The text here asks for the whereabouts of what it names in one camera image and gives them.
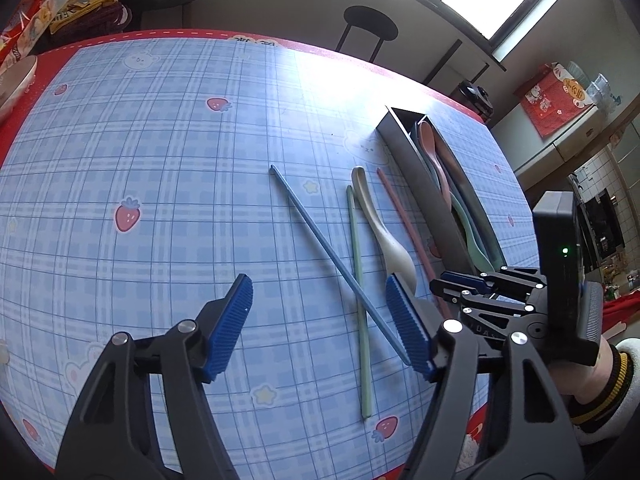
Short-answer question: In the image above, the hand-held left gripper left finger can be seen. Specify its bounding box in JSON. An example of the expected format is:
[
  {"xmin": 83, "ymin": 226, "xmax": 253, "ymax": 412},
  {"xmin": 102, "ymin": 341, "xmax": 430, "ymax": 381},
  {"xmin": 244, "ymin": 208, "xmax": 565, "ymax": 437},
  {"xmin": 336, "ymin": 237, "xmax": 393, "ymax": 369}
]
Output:
[{"xmin": 54, "ymin": 273, "xmax": 254, "ymax": 480}]

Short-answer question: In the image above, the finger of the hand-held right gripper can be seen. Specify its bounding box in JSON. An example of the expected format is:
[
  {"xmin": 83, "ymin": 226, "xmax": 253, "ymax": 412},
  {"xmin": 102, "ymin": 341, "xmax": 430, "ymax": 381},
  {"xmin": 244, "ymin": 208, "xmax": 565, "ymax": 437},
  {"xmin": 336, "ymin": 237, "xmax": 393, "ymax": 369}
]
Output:
[
  {"xmin": 442, "ymin": 266, "xmax": 547, "ymax": 295},
  {"xmin": 430, "ymin": 280, "xmax": 536, "ymax": 336}
]

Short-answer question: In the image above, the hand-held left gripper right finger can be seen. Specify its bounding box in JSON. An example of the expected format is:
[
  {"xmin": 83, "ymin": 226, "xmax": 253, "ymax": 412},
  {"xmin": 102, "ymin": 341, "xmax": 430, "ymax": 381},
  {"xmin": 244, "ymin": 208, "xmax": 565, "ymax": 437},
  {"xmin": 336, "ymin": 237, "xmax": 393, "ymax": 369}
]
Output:
[{"xmin": 384, "ymin": 273, "xmax": 587, "ymax": 480}]

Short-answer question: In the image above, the pink chopstick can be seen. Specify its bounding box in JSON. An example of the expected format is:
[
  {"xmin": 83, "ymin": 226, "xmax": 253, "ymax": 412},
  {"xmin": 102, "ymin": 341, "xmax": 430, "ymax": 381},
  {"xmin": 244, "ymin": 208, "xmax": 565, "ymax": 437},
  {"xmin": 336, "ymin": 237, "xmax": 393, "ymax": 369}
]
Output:
[{"xmin": 376, "ymin": 167, "xmax": 452, "ymax": 320}]

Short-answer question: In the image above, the metal utensil holder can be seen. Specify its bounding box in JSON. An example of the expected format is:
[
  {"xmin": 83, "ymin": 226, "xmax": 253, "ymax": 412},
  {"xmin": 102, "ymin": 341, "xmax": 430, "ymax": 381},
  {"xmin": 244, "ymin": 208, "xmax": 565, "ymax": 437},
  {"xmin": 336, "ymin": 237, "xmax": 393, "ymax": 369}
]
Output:
[{"xmin": 376, "ymin": 105, "xmax": 507, "ymax": 278}]

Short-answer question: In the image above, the blue chopstick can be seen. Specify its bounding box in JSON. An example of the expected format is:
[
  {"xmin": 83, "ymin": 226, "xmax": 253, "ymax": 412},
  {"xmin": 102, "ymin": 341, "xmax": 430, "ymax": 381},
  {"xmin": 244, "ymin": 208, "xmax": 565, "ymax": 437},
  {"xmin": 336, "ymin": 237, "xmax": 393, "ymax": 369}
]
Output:
[{"xmin": 269, "ymin": 163, "xmax": 412, "ymax": 365}]

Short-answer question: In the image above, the pink spoon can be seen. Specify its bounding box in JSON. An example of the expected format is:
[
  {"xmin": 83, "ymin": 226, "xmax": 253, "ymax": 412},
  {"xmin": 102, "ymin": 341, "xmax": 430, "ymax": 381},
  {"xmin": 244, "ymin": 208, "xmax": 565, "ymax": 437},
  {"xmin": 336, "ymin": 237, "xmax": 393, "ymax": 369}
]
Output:
[{"xmin": 418, "ymin": 121, "xmax": 453, "ymax": 198}]

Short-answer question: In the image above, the person's right forearm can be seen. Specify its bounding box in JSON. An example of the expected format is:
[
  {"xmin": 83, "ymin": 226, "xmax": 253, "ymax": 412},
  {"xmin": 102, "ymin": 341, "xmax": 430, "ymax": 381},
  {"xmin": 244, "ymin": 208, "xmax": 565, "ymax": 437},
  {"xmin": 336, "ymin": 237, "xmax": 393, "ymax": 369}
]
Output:
[{"xmin": 550, "ymin": 337, "xmax": 640, "ymax": 446}]

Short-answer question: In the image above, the green spoon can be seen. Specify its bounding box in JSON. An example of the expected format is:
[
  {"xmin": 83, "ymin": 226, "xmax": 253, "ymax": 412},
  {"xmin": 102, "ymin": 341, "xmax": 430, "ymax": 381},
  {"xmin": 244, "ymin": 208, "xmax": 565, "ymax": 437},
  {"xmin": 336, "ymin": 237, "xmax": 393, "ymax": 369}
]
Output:
[{"xmin": 449, "ymin": 190, "xmax": 495, "ymax": 270}]

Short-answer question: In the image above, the dark screen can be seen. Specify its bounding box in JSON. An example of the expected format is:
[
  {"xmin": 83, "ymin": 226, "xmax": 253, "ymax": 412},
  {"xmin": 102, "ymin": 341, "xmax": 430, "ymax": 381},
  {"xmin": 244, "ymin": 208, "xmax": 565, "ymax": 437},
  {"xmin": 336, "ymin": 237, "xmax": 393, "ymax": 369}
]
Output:
[{"xmin": 567, "ymin": 172, "xmax": 627, "ymax": 273}]

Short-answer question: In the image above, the green chopstick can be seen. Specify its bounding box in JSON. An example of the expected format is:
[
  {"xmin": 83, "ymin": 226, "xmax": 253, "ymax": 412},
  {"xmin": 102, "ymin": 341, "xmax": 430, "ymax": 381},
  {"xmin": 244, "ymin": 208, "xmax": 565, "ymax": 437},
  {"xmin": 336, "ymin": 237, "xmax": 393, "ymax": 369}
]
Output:
[{"xmin": 346, "ymin": 185, "xmax": 372, "ymax": 419}]

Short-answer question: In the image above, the beige spoon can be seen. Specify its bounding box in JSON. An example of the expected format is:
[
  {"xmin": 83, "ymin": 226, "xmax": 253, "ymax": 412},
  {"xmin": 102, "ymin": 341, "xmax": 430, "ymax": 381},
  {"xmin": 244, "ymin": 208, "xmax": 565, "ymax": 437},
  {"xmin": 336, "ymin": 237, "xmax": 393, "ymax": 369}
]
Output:
[{"xmin": 350, "ymin": 165, "xmax": 417, "ymax": 292}]

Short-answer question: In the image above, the white cabinet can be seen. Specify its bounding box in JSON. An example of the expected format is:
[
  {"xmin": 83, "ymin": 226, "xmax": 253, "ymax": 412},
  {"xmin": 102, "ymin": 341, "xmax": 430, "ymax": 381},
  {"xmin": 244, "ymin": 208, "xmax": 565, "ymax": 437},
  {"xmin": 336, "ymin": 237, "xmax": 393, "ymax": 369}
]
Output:
[{"xmin": 515, "ymin": 100, "xmax": 640, "ymax": 191}]

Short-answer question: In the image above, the blue plaid tablecloth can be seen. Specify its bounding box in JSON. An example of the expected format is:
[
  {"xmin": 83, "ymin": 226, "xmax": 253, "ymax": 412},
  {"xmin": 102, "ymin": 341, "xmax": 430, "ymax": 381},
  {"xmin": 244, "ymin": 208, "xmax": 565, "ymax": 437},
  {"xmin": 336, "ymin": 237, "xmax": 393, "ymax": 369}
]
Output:
[{"xmin": 0, "ymin": 29, "xmax": 533, "ymax": 480}]

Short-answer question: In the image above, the red printed cloth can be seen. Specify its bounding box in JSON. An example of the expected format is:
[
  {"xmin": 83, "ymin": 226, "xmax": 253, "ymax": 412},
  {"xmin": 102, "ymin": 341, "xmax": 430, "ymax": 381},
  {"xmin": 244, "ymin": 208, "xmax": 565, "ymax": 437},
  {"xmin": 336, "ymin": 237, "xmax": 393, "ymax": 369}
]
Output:
[{"xmin": 514, "ymin": 62, "xmax": 597, "ymax": 139}]

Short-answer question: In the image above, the black stool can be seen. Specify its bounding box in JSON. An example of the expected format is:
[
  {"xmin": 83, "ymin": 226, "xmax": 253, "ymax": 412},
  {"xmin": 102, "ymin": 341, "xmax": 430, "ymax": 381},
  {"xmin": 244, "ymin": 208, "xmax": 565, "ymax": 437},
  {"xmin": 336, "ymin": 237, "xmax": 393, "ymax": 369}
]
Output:
[{"xmin": 334, "ymin": 6, "xmax": 399, "ymax": 64}]

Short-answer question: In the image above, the shallow white bowl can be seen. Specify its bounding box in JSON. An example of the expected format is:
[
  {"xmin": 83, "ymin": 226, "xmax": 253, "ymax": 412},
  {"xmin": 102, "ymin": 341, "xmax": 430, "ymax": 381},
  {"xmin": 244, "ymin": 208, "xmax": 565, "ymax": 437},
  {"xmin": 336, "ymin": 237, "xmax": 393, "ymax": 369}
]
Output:
[{"xmin": 0, "ymin": 55, "xmax": 39, "ymax": 113}]

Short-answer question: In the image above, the dark chair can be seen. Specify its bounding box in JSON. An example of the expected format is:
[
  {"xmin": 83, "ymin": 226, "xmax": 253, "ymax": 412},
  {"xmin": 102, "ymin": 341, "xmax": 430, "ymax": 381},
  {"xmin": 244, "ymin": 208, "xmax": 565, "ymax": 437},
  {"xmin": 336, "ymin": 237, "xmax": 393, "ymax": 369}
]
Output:
[{"xmin": 127, "ymin": 0, "xmax": 203, "ymax": 31}]

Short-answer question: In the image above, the clear snack packet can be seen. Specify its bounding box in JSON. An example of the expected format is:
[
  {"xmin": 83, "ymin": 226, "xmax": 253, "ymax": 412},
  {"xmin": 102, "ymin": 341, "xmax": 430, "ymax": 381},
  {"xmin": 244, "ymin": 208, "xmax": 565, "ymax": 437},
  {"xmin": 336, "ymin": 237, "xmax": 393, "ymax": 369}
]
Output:
[{"xmin": 15, "ymin": 0, "xmax": 68, "ymax": 61}]

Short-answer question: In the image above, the red snack bag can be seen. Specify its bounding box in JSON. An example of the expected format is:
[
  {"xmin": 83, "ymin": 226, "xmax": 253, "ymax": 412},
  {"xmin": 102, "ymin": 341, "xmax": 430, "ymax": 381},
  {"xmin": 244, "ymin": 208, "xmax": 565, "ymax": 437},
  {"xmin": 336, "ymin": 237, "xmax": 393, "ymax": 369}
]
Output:
[{"xmin": 0, "ymin": 0, "xmax": 41, "ymax": 68}]

